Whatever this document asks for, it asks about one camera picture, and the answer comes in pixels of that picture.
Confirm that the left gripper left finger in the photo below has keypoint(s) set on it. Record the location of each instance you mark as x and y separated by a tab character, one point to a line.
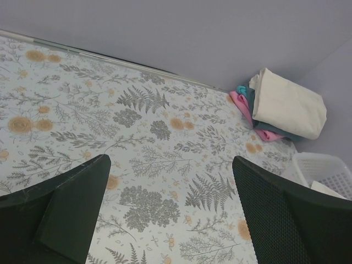
54	221

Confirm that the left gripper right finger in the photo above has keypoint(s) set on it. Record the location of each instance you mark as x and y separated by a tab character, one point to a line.
290	223

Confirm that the white t shirt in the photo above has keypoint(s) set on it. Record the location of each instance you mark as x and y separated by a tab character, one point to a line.
316	186

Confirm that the white plastic basket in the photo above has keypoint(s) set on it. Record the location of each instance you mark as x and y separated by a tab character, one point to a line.
328	170

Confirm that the floral table mat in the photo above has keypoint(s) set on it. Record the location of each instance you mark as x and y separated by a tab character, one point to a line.
171	195

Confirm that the cream folded t shirt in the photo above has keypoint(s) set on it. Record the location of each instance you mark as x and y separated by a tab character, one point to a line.
287	105

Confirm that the pink folded t shirt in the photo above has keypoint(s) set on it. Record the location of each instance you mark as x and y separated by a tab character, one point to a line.
242	104

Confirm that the teal folded t shirt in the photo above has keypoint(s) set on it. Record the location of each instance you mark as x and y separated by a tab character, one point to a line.
265	126

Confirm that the light blue folded cloth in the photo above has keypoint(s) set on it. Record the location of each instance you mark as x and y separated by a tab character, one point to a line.
241	90

